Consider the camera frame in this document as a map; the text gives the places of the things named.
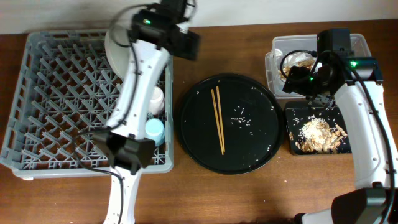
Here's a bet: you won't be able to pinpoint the pink plastic cup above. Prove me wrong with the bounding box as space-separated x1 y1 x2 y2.
148 86 165 115

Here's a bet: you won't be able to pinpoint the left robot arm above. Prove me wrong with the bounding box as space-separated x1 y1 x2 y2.
92 0 200 223

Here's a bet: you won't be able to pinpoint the white napkin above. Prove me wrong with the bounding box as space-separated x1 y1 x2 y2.
276 50 317 70

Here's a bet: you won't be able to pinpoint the gold snack wrapper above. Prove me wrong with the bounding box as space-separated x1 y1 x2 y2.
279 58 315 80

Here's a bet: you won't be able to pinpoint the food scraps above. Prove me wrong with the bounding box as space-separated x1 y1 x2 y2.
287 116 348 154

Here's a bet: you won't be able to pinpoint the grey round plate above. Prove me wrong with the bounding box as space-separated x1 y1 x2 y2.
104 25 129 80

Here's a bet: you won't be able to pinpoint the grey plastic dishwasher rack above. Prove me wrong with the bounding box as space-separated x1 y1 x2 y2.
0 27 174 179

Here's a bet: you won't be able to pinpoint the black rectangular tray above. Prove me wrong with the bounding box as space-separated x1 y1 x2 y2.
284 101 351 156

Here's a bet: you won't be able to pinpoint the blue plastic cup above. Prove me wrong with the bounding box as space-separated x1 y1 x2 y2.
145 118 165 147

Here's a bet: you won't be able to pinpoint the clear plastic storage bin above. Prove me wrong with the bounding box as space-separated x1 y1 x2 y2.
264 33 373 100

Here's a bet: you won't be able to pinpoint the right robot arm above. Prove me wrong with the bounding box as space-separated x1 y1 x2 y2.
283 28 397 223

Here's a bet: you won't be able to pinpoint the round black serving tray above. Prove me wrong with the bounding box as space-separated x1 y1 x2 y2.
174 73 285 175

